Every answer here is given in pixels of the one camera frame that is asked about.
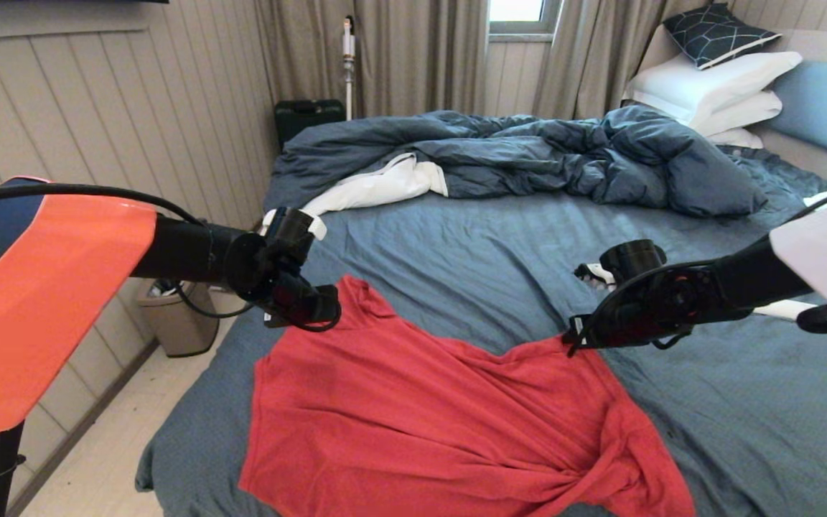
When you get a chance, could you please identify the red t-shirt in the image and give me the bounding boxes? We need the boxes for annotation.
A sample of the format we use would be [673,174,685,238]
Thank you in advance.
[239,276,696,517]

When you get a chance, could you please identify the bronze trash bin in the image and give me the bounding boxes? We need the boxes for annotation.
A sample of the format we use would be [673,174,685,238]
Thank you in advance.
[137,280,219,358]

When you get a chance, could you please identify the white bed linen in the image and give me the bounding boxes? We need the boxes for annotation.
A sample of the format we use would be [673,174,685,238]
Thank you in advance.
[299,152,449,218]

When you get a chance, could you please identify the white flat remote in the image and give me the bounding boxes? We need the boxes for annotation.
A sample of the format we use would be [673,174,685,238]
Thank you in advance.
[754,300,820,320]

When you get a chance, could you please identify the black hard case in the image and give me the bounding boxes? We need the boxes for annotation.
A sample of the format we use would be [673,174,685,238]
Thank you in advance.
[274,98,346,148]

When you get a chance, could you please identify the dark blue crumpled duvet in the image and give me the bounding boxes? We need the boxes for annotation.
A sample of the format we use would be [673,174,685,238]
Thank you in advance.
[263,104,770,227]

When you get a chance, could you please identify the white stick vacuum cleaner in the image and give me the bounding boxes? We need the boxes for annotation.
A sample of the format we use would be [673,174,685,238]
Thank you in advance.
[342,16,356,119]

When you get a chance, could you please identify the large white pillow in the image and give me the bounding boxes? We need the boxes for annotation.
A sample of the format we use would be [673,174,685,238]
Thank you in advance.
[623,50,803,129]

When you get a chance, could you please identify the beige curtain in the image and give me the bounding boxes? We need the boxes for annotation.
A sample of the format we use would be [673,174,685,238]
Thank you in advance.
[532,0,709,120]
[254,0,490,120]

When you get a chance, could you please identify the dark patterned cushion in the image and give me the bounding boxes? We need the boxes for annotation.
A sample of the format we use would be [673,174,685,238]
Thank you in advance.
[663,4,782,70]

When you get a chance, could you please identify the grey framed window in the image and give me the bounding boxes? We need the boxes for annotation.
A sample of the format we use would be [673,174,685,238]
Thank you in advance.
[489,0,562,41]

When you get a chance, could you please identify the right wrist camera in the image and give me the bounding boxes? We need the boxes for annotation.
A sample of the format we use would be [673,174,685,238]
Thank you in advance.
[575,240,668,292]

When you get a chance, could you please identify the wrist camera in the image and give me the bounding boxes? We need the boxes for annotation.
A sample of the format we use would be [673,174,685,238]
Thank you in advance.
[263,207,328,266]
[575,240,668,292]

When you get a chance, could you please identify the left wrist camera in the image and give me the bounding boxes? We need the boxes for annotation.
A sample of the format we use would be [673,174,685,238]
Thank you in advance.
[263,207,328,266]

